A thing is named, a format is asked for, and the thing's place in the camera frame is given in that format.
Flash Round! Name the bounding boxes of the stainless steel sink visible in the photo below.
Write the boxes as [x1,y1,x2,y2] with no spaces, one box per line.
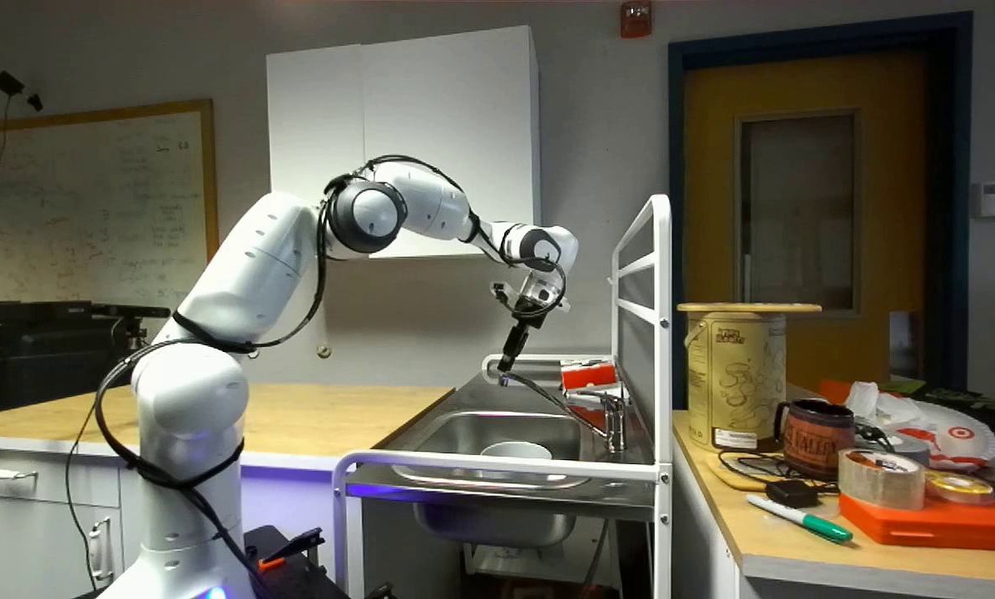
[392,378,648,548]

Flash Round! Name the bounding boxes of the white wall cabinet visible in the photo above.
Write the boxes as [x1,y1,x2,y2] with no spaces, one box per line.
[265,26,539,222]

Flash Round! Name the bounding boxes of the whiteboard on wall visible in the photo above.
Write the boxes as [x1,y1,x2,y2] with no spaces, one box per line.
[0,99,220,306]

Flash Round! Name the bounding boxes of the white bowl in sink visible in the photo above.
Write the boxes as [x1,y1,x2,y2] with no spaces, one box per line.
[479,441,551,459]

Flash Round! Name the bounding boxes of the white plastic bag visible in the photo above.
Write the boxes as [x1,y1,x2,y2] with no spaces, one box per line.
[845,384,995,473]

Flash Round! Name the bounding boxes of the yellow cylindrical container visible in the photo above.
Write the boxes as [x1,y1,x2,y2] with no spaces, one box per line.
[678,303,814,448]

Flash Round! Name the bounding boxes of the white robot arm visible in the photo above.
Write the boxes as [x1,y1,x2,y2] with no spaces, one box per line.
[99,152,578,599]

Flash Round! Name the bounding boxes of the clear tape roll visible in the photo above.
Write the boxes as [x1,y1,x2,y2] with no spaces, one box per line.
[838,448,924,509]

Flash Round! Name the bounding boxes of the orange flat box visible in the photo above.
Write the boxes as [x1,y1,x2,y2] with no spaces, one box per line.
[838,495,995,548]

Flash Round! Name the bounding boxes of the white metal rack frame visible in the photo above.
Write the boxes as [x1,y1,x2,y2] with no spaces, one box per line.
[332,193,677,599]

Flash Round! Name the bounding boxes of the yellow wooden door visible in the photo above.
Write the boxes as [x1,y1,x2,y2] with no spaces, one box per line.
[669,12,975,385]

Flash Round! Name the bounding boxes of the sink faucet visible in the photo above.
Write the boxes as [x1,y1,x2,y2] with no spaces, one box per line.
[567,384,629,456]

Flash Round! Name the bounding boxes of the green marker pen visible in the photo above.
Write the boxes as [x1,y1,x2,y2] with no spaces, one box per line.
[747,492,851,544]

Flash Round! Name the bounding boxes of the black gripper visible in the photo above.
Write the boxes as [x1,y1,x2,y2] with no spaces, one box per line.
[493,270,567,326]

